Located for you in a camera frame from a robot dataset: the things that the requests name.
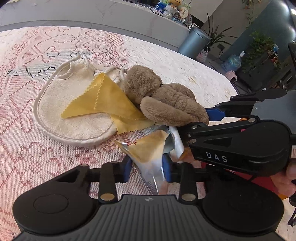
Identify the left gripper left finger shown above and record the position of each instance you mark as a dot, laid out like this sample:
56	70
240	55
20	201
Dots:
70	200

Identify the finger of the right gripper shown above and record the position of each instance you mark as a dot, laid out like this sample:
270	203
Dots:
178	149
241	106

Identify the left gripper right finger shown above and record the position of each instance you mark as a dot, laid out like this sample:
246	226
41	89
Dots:
229	202

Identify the silver foil pouch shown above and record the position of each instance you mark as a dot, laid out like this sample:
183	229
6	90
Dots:
147	154

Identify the brown plush toy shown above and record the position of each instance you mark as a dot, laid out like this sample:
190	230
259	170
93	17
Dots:
165	104

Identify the yellow cleaning cloth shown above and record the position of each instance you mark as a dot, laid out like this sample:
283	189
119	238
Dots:
105	96

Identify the white round bib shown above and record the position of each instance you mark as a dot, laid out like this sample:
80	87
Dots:
65	107

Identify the person right hand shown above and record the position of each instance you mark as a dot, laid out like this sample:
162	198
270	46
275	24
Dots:
283	180

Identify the pink small heater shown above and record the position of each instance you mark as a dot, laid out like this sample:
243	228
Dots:
231	76

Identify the dark cabinet with plants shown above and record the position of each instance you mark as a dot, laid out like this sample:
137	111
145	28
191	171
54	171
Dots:
262	67

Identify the blue water jug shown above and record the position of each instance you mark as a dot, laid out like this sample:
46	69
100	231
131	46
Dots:
233	63

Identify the pastel woven basket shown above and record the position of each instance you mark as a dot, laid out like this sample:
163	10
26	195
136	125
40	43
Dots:
201	57

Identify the potted green floor plant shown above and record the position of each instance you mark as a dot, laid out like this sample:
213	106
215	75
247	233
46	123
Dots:
215	36

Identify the grey blue trash bin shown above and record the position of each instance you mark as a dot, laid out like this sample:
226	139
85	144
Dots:
194	43

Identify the teddy bear on console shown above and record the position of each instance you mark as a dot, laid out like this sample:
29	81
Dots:
171	8

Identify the pink lace tablecloth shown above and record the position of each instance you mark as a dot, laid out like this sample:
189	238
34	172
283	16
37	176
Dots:
57	57

